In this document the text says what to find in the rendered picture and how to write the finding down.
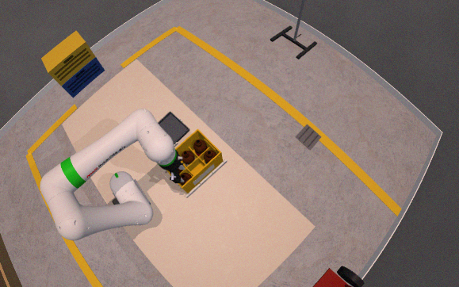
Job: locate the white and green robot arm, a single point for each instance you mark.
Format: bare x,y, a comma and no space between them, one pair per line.
74,221

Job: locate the yellow divided crate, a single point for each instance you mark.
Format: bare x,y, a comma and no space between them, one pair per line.
199,172

